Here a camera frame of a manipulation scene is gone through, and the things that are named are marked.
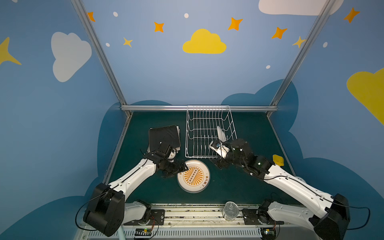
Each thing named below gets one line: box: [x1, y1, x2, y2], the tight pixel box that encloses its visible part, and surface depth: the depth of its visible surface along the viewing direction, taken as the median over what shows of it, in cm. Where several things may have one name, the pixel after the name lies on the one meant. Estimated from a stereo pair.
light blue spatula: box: [118, 224, 126, 240], surface depth 70 cm
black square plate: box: [149, 125, 181, 152], surface depth 106 cm
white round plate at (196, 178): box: [177, 159, 211, 194], surface depth 88 cm
